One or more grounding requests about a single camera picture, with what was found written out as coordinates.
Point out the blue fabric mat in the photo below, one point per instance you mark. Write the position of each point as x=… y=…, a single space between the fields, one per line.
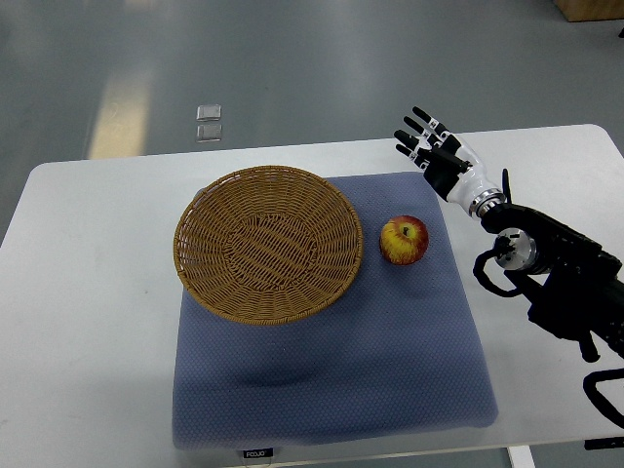
x=397 y=353

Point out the lower metal floor plate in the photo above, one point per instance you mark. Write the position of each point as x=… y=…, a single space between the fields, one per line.
x=209 y=132

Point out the wooden box corner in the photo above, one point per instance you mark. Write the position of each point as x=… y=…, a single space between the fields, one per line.
x=590 y=10

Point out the upper metal floor plate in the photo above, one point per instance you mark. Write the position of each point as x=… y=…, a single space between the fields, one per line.
x=208 y=112

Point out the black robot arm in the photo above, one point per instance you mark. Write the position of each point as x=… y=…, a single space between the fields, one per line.
x=570 y=281

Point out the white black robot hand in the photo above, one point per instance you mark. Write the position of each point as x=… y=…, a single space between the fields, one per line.
x=449 y=164

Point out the black bracket at table edge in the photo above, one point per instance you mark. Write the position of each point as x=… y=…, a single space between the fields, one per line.
x=606 y=443

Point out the black table control label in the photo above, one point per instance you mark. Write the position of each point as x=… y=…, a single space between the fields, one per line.
x=258 y=453

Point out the white table leg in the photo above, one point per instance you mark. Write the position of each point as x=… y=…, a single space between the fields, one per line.
x=520 y=457

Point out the brown wicker basket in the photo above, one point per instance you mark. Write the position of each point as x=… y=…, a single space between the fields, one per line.
x=268 y=245

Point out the red yellow apple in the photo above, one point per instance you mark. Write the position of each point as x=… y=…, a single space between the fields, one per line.
x=403 y=240

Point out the metal floor plate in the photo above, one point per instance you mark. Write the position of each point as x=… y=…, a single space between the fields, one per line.
x=209 y=132
x=208 y=112

